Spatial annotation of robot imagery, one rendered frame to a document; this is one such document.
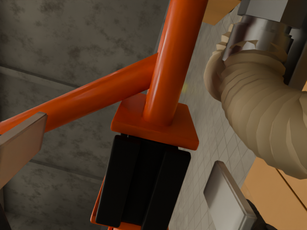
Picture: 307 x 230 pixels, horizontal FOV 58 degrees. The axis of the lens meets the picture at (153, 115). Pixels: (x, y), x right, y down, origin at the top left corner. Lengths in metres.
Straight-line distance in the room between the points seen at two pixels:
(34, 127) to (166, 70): 0.09
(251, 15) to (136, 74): 0.09
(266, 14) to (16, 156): 0.18
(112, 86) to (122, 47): 10.05
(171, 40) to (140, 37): 9.83
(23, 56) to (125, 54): 3.95
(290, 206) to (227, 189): 0.80
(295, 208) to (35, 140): 0.85
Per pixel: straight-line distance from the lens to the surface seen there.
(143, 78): 0.20
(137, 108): 0.21
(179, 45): 0.18
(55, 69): 11.43
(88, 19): 10.23
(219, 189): 0.20
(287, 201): 1.00
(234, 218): 0.17
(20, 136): 0.18
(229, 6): 2.05
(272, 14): 0.20
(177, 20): 0.18
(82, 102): 0.21
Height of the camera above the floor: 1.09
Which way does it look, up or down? 5 degrees down
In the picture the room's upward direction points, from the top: 74 degrees counter-clockwise
